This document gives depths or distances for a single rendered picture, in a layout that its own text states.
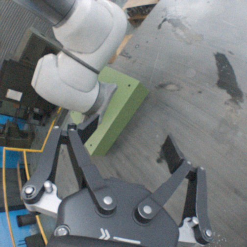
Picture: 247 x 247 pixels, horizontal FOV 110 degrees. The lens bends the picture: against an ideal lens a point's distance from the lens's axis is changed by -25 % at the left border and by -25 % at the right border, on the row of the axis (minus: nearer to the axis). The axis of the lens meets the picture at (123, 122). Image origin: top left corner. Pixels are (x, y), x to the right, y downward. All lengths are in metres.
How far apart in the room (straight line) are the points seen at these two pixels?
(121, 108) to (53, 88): 0.23
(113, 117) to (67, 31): 0.30
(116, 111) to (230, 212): 0.48
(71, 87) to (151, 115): 0.30
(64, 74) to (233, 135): 0.52
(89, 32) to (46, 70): 0.16
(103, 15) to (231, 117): 0.46
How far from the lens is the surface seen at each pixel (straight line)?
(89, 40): 0.36
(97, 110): 0.46
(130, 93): 0.41
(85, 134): 0.16
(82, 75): 0.39
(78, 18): 0.34
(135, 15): 2.47
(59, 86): 0.38
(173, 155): 0.18
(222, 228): 0.47
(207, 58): 0.51
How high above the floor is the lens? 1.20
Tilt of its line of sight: 53 degrees down
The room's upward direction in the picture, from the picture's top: 71 degrees counter-clockwise
